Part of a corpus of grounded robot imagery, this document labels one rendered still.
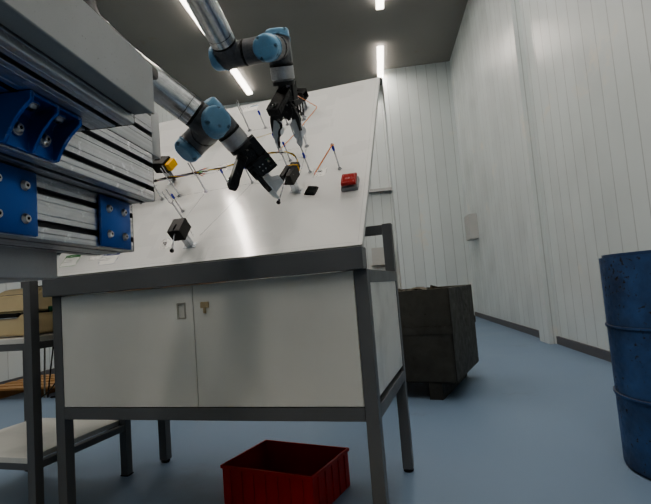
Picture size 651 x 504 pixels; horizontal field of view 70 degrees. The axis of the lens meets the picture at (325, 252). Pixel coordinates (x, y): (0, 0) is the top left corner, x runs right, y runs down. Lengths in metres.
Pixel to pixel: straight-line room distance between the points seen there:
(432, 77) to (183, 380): 9.20
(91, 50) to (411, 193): 9.06
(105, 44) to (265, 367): 1.09
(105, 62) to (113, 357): 1.33
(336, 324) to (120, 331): 0.78
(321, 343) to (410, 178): 8.29
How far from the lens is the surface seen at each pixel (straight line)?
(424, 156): 9.71
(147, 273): 1.65
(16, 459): 2.11
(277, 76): 1.56
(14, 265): 0.83
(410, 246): 9.37
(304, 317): 1.43
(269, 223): 1.54
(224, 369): 1.56
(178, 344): 1.64
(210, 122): 1.22
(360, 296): 1.37
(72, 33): 0.57
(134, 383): 1.76
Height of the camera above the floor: 0.75
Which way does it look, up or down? 4 degrees up
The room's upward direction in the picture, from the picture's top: 5 degrees counter-clockwise
